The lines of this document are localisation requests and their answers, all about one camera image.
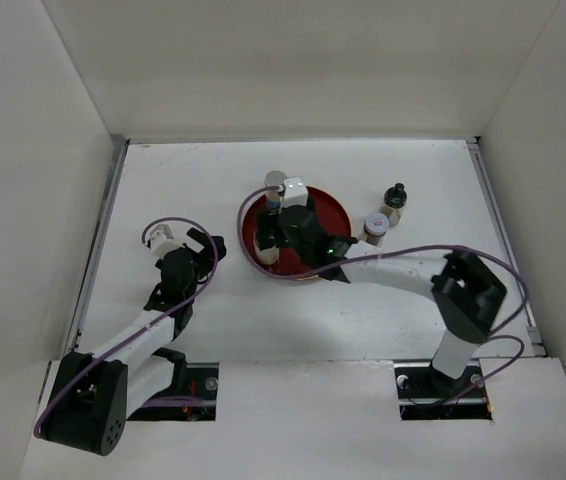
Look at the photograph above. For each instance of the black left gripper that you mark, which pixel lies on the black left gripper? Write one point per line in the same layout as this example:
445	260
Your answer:
199	238

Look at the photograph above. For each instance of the tall silver-lid bead bottle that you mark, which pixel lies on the tall silver-lid bead bottle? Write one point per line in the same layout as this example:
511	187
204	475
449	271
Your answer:
274	179

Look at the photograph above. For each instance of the black-cap spice jar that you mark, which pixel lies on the black-cap spice jar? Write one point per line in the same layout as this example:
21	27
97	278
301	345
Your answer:
393	203

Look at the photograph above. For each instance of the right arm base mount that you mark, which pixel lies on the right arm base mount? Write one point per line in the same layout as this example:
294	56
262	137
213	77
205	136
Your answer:
427	395

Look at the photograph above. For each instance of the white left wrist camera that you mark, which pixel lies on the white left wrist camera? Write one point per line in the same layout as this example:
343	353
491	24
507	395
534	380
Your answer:
162	241

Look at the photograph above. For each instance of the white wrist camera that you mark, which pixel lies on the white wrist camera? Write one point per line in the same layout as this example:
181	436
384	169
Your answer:
162	241
295	193

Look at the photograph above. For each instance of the black-cap white jar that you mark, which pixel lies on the black-cap white jar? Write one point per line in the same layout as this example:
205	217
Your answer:
269	256

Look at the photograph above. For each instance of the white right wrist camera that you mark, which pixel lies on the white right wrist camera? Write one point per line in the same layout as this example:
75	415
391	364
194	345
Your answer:
295	193

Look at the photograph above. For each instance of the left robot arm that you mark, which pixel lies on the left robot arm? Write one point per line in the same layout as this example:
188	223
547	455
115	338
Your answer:
136	375

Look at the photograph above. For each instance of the red round tray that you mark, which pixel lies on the red round tray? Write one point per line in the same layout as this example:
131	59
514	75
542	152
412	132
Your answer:
330	213

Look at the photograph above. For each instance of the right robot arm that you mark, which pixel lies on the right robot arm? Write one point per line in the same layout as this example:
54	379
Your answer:
465	291

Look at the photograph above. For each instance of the white-lid short jar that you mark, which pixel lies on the white-lid short jar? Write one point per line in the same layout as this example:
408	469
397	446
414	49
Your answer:
375	227

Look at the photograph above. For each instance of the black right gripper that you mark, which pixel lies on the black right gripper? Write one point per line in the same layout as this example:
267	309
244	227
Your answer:
266	223

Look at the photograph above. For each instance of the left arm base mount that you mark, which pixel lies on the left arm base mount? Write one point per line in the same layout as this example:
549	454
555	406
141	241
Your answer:
192	399

